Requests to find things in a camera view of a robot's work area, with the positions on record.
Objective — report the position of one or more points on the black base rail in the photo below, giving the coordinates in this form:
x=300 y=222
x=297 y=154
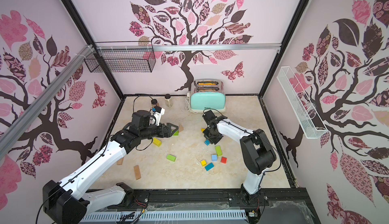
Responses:
x=231 y=197

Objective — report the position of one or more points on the brown spice jar black lid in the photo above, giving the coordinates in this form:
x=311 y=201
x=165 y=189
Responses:
x=154 y=103

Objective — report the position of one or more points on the white wire shelf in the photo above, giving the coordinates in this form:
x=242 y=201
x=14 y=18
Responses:
x=294 y=86

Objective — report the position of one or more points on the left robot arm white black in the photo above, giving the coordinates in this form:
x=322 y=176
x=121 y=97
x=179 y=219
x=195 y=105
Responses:
x=68 y=201

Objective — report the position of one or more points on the yellow rectangular block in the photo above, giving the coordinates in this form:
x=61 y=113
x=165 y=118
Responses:
x=157 y=142

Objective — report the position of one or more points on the mint green toaster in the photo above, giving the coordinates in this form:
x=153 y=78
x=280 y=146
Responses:
x=207 y=94

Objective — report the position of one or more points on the red cube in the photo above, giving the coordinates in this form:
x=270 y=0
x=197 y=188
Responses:
x=223 y=160

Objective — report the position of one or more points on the teal block lower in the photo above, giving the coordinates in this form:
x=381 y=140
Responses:
x=209 y=166

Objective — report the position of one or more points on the beige spice jar black lid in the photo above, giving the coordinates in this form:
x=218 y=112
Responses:
x=168 y=100

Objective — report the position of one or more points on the aluminium rail back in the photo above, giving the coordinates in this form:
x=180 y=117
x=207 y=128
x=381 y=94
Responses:
x=260 y=46

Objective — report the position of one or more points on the aluminium rail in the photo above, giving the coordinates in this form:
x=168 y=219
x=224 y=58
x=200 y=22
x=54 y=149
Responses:
x=15 y=131
x=260 y=46

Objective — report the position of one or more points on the white cable duct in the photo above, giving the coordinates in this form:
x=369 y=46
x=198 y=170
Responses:
x=165 y=217

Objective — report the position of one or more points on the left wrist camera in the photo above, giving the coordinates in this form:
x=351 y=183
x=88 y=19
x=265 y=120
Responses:
x=158 y=112

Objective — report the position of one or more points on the aluminium rail left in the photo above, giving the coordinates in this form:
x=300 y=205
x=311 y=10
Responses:
x=15 y=131

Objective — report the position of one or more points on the natural wood plank block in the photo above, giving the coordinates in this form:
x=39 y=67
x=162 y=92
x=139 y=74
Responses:
x=137 y=172

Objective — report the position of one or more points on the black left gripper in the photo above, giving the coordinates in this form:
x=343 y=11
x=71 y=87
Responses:
x=167 y=134

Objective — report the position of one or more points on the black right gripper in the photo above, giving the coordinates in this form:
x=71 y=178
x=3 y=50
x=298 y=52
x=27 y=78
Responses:
x=211 y=136

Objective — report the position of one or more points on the black wire basket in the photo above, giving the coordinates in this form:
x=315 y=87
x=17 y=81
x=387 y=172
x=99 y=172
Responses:
x=122 y=59

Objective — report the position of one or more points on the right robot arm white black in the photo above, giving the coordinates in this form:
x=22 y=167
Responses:
x=258 y=153

